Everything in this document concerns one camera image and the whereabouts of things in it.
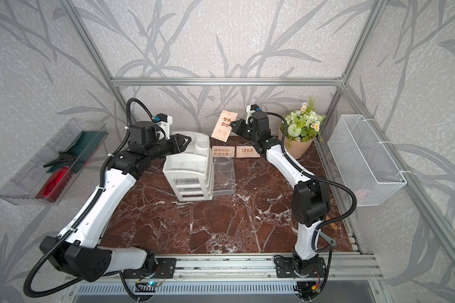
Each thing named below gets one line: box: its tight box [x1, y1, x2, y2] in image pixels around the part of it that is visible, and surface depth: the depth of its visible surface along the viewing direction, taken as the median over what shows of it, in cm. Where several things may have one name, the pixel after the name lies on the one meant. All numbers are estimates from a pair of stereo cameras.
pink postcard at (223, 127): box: [211, 109, 239, 143], surface depth 88 cm
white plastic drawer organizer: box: [162, 131, 213, 202], surface depth 84 cm
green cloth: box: [46, 130, 109, 174], surface depth 70 cm
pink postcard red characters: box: [211, 145, 236, 158], surface depth 117 cm
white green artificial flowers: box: [279, 96, 327, 148], surface depth 88 cm
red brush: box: [35, 166, 73, 203], surface depth 60 cm
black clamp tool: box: [42, 151, 77, 168], surface depth 67 cm
